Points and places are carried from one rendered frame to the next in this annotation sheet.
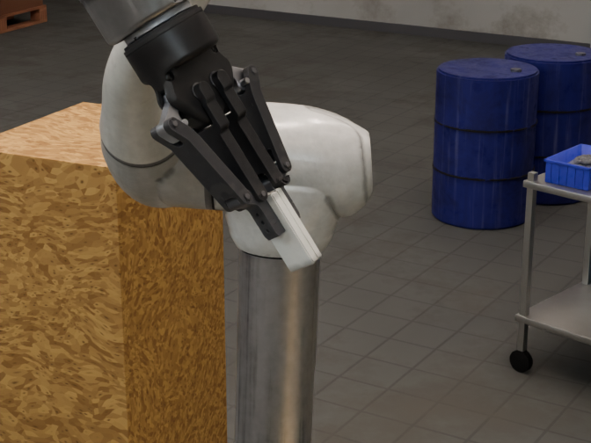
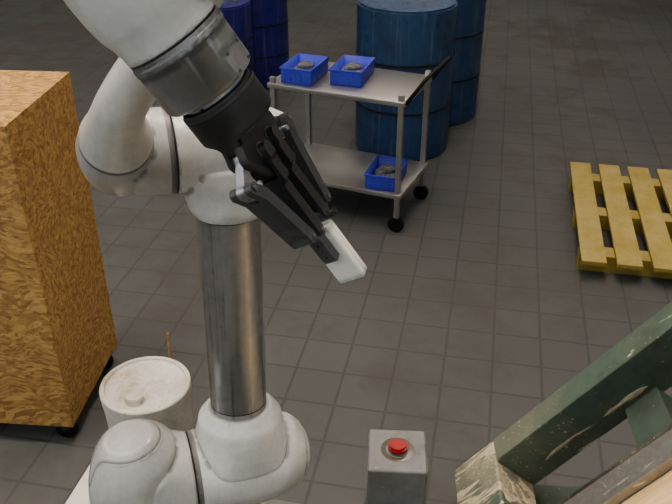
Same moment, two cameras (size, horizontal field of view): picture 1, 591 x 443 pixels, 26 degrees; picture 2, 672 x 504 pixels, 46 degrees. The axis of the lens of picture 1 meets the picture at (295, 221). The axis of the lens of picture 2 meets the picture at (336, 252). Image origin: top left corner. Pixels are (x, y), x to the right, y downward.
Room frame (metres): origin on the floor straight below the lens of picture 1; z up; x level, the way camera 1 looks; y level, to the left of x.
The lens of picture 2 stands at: (0.39, 0.24, 2.10)
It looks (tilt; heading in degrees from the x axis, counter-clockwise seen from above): 31 degrees down; 340
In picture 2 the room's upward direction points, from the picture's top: straight up
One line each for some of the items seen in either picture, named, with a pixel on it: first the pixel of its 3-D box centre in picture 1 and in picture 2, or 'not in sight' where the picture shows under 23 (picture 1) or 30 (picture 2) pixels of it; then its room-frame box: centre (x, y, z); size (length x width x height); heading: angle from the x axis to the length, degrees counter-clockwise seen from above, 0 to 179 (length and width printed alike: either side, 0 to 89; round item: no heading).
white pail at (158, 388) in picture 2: not in sight; (150, 411); (2.55, 0.13, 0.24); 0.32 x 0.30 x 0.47; 149
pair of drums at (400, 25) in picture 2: not in sight; (421, 59); (5.15, -2.11, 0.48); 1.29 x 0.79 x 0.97; 148
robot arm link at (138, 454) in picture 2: not in sight; (140, 478); (1.47, 0.22, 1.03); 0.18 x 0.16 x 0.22; 89
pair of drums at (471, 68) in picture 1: (517, 131); (238, 42); (6.33, -1.13, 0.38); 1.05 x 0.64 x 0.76; 148
